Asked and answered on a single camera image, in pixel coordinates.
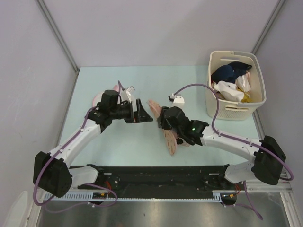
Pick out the white pink plastic bag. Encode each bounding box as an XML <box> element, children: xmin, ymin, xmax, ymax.
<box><xmin>235</xmin><ymin>71</ymin><xmax>251</xmax><ymax>93</ymax></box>

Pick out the white slotted cable duct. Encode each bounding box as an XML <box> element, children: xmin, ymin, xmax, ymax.
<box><xmin>52</xmin><ymin>191</ymin><xmax>236</xmax><ymax>202</ymax></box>

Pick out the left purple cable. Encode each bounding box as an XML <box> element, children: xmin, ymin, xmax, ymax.
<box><xmin>33</xmin><ymin>80</ymin><xmax>126</xmax><ymax>212</ymax></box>

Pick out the dark navy garment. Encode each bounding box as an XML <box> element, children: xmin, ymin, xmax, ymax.
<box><xmin>211</xmin><ymin>61</ymin><xmax>252</xmax><ymax>83</ymax></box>

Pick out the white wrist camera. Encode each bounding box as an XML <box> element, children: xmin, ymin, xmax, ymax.
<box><xmin>120</xmin><ymin>86</ymin><xmax>135</xmax><ymax>103</ymax></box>
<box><xmin>169</xmin><ymin>94</ymin><xmax>185</xmax><ymax>109</ymax></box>

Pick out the floral orange bra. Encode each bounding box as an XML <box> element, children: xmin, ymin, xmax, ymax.
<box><xmin>147</xmin><ymin>99</ymin><xmax>190</xmax><ymax>156</ymax></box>

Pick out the yellow garment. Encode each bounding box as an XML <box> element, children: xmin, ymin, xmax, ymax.
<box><xmin>237</xmin><ymin>87</ymin><xmax>252</xmax><ymax>103</ymax></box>

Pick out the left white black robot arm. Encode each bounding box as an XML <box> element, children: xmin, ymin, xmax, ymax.
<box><xmin>33</xmin><ymin>90</ymin><xmax>153</xmax><ymax>198</ymax></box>

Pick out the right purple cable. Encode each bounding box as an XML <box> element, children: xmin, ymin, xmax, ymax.
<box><xmin>174</xmin><ymin>84</ymin><xmax>294</xmax><ymax>220</ymax></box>

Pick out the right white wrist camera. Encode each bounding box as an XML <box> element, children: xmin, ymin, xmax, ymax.
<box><xmin>169</xmin><ymin>94</ymin><xmax>185</xmax><ymax>109</ymax></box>

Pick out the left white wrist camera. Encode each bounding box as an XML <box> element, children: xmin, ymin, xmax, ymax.
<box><xmin>120</xmin><ymin>86</ymin><xmax>135</xmax><ymax>103</ymax></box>

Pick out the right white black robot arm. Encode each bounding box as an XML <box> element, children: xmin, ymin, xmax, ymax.
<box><xmin>157</xmin><ymin>107</ymin><xmax>286</xmax><ymax>190</ymax></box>

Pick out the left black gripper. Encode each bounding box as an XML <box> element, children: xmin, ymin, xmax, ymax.
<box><xmin>110</xmin><ymin>99</ymin><xmax>152</xmax><ymax>123</ymax></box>

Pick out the purple cable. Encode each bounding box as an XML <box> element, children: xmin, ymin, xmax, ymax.
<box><xmin>174</xmin><ymin>84</ymin><xmax>294</xmax><ymax>220</ymax></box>
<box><xmin>33</xmin><ymin>80</ymin><xmax>126</xmax><ymax>212</ymax></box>

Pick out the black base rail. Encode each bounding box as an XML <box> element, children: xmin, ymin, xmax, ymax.
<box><xmin>71</xmin><ymin>165</ymin><xmax>240</xmax><ymax>199</ymax></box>

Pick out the cream plastic laundry basket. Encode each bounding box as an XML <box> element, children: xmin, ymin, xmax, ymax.
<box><xmin>205</xmin><ymin>51</ymin><xmax>267</xmax><ymax>121</ymax></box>

